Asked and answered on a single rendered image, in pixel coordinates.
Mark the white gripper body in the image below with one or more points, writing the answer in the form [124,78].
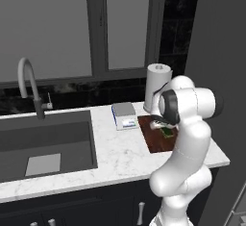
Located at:
[155,125]

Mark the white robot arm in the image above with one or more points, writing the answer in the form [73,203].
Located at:
[192,133]

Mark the dark wooden cutting board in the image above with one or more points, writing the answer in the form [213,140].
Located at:
[157,140]

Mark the green sponge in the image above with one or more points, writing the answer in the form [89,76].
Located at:
[167,133]

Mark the grey and white kitchen scale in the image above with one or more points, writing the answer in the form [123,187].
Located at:
[125,116]

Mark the white paper towel roll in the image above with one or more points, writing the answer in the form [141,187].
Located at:
[154,85]

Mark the dark cupboard run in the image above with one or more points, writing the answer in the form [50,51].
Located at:
[96,207]

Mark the grey fridge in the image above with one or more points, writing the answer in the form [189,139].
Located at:
[221,44]

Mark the dark grey sink basin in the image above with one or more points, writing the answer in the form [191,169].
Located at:
[44,146]

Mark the grey framed window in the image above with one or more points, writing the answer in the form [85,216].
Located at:
[96,28]

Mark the grey curved tap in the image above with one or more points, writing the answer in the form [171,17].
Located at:
[29,76]

